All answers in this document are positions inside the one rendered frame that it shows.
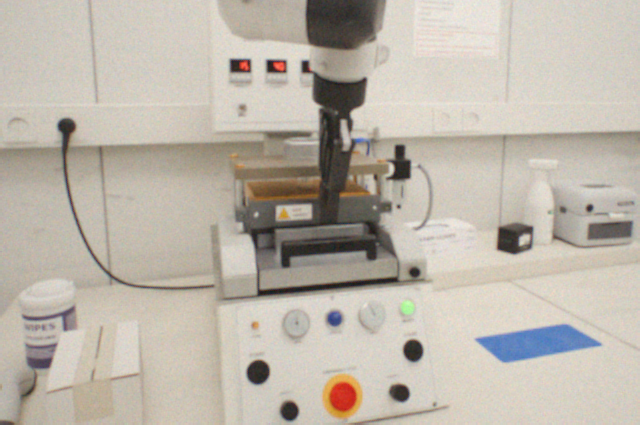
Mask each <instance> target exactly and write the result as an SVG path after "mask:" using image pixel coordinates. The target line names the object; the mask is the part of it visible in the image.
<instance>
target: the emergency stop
mask: <svg viewBox="0 0 640 425"><path fill-rule="evenodd" d="M329 400H330V404H331V406H333V407H334V408H335V409H336V410H338V411H341V412H346V411H349V410H350V409H352V408H353V406H354V405H356V401H357V391H356V389H355V387H353V386H352V385H350V384H349V383H346V382H340V383H338V384H336V385H335V386H334V387H333V388H331V390H330V393H329Z"/></svg>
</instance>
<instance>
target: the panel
mask: <svg viewBox="0 0 640 425"><path fill-rule="evenodd" d="M406 300H409V301H411V302H412V303H413V305H414V310H413V313H412V314H410V315H406V314H405V313H403V310H402V303H403V302H404V301H406ZM368 301H378V302H380V303H381V304H382V305H383V306H384V308H385V312H386V319H385V321H384V323H383V324H382V325H381V326H380V327H376V328H369V327H366V326H365V325H364V324H363V323H362V322H361V320H360V309H361V307H362V305H363V304H364V303H365V302H368ZM292 309H301V310H303V312H305V313H306V314H307V316H308V318H309V321H311V325H309V329H308V331H307V332H306V334H305V335H304V336H303V337H300V338H292V337H290V336H287V335H286V334H285V332H284V330H283V328H282V320H283V317H284V316H285V314H286V313H287V312H290V310H292ZM334 310H337V312H339V313H340V314H341V315H342V323H341V324H340V325H339V326H337V327H334V326H330V325H329V323H328V321H327V317H328V315H329V313H330V312H334ZM233 315H234V333H235V352H236V371H237V390H238V409H239V425H341V424H347V423H352V422H359V421H365V420H371V419H376V418H383V417H389V416H394V415H401V414H407V413H413V412H418V411H425V410H431V409H437V408H439V403H438V396H437V389H436V383H435V375H434V368H433V362H432V354H431V348H430V341H429V333H428V327H427V320H426V314H425V306H424V299H423V293H422V285H420V284H415V285H405V286H394V287H385V288H374V290H364V291H355V292H344V293H334V294H324V295H314V296H304V297H294V298H283V299H274V300H263V301H253V302H244V303H233ZM411 341H416V342H418V343H420V344H422V346H423V349H424V352H423V355H422V358H420V359H418V360H411V359H409V358H408V357H407V354H406V346H407V344H408V343H409V342H411ZM256 362H262V363H264V364H266V365H267V366H268V369H269V374H268V377H267V378H266V380H264V381H263V382H261V383H254V382H253V381H252V380H251V378H250V376H249V369H250V367H251V365H252V364H254V363H256ZM340 382H346V383H349V384H350V385H352V386H353V387H355V389H356V391H357V401H356V405H354V406H353V408H352V409H350V410H349V411H346V412H341V411H338V410H336V409H335V408H334V407H333V406H331V404H330V400H329V393H330V390H331V388H333V387H334V386H335V385H336V384H338V383H340ZM397 383H400V384H404V385H406V386H407V387H408V388H409V390H410V397H409V399H408V400H407V401H405V403H400V401H396V400H394V399H393V398H392V396H391V395H390V393H389V389H390V386H391V385H394V384H397ZM285 400H293V401H294V403H296V404H297V406H298V407H299V415H298V417H297V418H296V419H295V420H293V421H286V420H284V419H283V418H282V416H281V415H280V407H281V405H282V403H283V401H285Z"/></svg>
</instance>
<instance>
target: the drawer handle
mask: <svg viewBox="0 0 640 425"><path fill-rule="evenodd" d="M365 251H366V257H367V258H368V259H369V260H376V238H375V236H374V235H373V234H362V235H347V236H334V237H319V238H304V239H291V240H282V241H281V249H280V255H281V265H282V268H283V269H286V268H291V257H301V256H314V255H326V254H339V253H351V252H365Z"/></svg>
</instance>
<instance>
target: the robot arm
mask: <svg viewBox="0 0 640 425"><path fill-rule="evenodd" d="M386 2H387V0H218V5H217V9H219V13H220V16H221V17H222V19H223V21H224V22H225V24H226V25H227V27H228V28H229V30H230V32H231V33H232V34H233V35H236V36H239V37H243V38H246V39H266V41H272V40H273V42H281V43H290V44H298V45H305V46H311V50H309V62H308V67H309V68H311V70H312V71H314V72H315V73H314V74H313V89H312V99H313V101H314V102H315V103H316V104H318V105H320V106H322V107H319V109H318V113H319V159H318V170H319V171H321V174H320V179H321V181H320V183H319V199H318V212H317V219H318V223H319V225H322V224H337V221H338V212H339V202H340V192H341V190H345V185H346V181H347V175H348V170H349V165H350V160H351V156H352V151H353V149H354V147H356V144H357V141H356V139H354V138H350V131H351V130H352V125H353V120H352V118H351V115H350V114H351V112H352V111H353V109H356V108H359V107H361V106H363V105H364V103H365V99H366V91H367V82H368V79H367V76H370V75H371V74H372V73H373V71H374V68H378V67H379V66H381V65H383V63H385V62H387V61H388V59H389V55H390V48H389V47H386V46H384V45H382V44H379V43H378V36H376V34H378V33H379V32H380V31H382V30H383V23H384V15H385V9H386Z"/></svg>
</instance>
